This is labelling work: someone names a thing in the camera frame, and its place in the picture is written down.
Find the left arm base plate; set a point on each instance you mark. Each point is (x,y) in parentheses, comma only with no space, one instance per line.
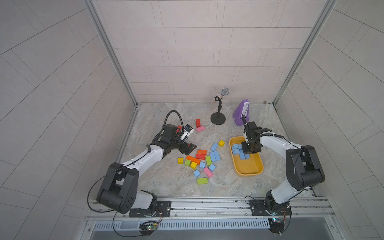
(156,210)

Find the pink long block front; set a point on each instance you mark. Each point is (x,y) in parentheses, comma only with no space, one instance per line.
(208,172)

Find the blue long block pair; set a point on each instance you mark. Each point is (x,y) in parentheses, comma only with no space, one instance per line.
(217,156)
(213,157)

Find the green long block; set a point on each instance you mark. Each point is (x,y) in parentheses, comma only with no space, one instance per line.
(202,181)
(208,160)

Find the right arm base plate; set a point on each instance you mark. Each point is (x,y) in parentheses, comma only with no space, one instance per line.
(269,208)

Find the blue long block diagonal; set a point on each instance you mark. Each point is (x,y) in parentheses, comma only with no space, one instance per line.
(214,147)

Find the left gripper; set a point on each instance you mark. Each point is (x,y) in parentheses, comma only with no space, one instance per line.
(188,150)

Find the yellow cube front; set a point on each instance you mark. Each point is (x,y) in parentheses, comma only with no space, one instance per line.
(193,165)

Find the aluminium mounting rail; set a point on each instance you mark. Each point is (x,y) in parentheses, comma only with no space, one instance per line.
(195,208)

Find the green long block front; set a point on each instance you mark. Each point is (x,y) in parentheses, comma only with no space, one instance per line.
(202,181)

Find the black microphone stand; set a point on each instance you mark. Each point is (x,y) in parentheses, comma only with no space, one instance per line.
(218,118)

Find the pink block near back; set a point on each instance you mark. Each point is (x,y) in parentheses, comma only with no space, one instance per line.
(201,128)

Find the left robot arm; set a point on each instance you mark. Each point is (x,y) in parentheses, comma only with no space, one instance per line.
(119,189)

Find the right circuit board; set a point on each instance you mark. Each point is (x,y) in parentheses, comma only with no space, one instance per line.
(277,225)

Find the orange long block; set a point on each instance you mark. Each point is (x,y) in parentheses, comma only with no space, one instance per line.
(192,159)

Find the yellow plastic tray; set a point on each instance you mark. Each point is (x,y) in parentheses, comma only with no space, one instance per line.
(248,167)

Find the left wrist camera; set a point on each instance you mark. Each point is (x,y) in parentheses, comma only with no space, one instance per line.
(188,130)

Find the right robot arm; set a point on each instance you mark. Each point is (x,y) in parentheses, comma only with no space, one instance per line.
(303,167)

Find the orange short block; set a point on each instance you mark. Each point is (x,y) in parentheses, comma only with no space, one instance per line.
(202,152)

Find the purple metronome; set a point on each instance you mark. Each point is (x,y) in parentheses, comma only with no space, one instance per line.
(240,111)

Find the red long block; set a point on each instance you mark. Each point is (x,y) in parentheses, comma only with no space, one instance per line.
(200,156)

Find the green long block centre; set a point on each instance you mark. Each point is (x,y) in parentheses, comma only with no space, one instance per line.
(208,160)

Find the circuit board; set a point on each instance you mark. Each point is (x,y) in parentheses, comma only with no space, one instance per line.
(149,226)
(277,225)

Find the green cube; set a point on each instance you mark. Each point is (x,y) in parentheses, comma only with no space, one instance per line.
(187,162)

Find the yellow cube right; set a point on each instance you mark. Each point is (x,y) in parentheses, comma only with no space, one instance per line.
(221,143)

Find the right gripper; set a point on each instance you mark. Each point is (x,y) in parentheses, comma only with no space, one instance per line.
(245,150)

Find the left circuit board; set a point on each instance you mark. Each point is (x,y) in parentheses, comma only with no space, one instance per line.
(149,226)

